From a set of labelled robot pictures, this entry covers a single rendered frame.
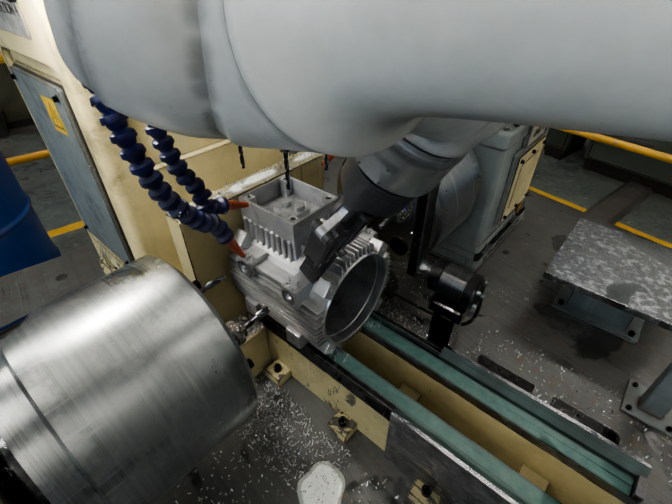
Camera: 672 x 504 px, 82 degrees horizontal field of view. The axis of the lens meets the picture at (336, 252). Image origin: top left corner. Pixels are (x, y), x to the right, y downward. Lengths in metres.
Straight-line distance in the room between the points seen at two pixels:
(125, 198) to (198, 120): 0.51
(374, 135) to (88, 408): 0.34
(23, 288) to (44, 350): 0.77
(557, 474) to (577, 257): 0.48
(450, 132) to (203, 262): 0.46
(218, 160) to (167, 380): 0.43
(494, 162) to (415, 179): 0.57
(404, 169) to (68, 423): 0.35
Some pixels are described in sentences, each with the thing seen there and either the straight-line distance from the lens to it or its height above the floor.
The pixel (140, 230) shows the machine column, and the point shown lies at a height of 1.08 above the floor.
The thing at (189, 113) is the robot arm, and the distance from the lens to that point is 0.17.
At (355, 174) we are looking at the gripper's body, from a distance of 0.36.
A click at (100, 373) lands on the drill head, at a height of 1.15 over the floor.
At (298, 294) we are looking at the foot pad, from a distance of 0.54.
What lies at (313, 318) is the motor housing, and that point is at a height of 1.04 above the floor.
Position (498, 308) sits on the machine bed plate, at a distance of 0.97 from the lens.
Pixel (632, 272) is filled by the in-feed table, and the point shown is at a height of 0.92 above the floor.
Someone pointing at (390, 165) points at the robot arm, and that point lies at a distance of 0.32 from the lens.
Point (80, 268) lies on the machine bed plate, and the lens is 1.19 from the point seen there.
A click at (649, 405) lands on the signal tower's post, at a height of 0.82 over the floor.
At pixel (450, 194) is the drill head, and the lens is 0.74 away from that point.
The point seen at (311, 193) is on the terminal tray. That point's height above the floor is 1.13.
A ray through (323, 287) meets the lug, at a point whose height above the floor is 1.08.
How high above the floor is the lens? 1.45
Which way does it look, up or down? 38 degrees down
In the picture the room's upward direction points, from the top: straight up
